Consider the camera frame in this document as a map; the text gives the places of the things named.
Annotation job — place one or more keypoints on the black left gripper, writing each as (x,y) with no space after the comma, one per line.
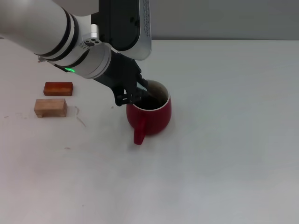
(121,72)

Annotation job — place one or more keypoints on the red ceramic coffee cup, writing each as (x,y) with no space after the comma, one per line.
(154,121)

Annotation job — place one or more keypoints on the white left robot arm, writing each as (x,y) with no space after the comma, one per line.
(46,28)

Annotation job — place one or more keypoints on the dark reddish wooden block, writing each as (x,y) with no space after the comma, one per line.
(58,88)

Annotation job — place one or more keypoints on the light wooden block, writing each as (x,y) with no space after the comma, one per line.
(50,106)

